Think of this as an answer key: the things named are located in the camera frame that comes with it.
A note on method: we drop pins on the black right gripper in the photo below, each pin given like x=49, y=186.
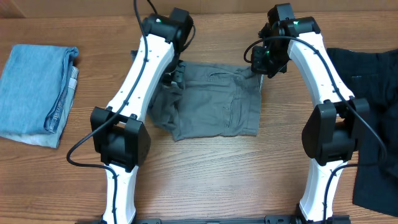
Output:
x=267, y=66

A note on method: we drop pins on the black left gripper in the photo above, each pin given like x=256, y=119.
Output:
x=168, y=80

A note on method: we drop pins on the grey shorts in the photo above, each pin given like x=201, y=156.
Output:
x=217, y=100

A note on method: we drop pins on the black shorts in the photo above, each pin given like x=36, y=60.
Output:
x=373, y=76

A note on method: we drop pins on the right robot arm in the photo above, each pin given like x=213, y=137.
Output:
x=335, y=128

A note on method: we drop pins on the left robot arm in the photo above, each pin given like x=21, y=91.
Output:
x=120, y=136

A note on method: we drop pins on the folded blue jeans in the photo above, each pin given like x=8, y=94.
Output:
x=34, y=85

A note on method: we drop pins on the brown cardboard back wall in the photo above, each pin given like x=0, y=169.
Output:
x=87, y=8

